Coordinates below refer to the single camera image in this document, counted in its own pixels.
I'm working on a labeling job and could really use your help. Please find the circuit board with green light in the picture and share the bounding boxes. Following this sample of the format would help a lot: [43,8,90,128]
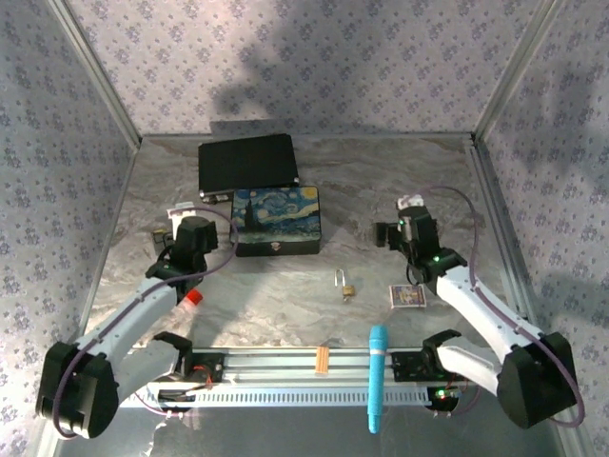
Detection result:
[425,386,462,411]

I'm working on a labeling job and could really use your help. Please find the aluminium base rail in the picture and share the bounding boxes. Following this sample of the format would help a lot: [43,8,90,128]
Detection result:
[189,348,429,383]

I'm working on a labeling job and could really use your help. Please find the black controller board with wires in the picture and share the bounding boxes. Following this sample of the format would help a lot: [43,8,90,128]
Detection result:
[156,387,214,413]

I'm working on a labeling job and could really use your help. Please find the starry night painted box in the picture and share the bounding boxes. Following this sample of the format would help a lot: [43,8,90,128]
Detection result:
[229,185,328,258]

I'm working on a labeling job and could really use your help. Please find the aluminium table side rail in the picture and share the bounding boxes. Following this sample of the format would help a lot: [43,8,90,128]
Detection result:
[468,133,591,457]
[75,137,144,344]

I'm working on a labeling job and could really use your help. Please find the black flat case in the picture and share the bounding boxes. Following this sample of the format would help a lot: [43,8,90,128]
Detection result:
[197,133,300,205]

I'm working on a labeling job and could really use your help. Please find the white slotted cable duct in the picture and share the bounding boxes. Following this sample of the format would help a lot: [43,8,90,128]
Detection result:
[121,383,429,408]

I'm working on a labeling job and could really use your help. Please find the aluminium frame post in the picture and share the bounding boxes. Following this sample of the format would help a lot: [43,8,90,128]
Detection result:
[474,0,559,140]
[47,0,143,147]

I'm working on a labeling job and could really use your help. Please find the blue marker pen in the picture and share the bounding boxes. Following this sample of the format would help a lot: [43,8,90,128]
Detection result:
[367,325,389,434]

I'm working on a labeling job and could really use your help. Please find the clear bottle red cap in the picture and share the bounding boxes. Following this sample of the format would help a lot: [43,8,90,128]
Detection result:
[170,288,205,321]

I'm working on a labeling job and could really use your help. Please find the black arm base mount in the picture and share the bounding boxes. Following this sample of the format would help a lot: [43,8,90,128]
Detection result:
[392,350,437,383]
[178,350,226,385]

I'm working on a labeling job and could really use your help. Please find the brass padlock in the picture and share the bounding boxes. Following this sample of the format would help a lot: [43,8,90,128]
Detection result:
[334,268,358,298]

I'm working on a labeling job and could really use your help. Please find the small playing card box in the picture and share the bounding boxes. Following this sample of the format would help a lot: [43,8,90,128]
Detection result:
[388,284,428,310]

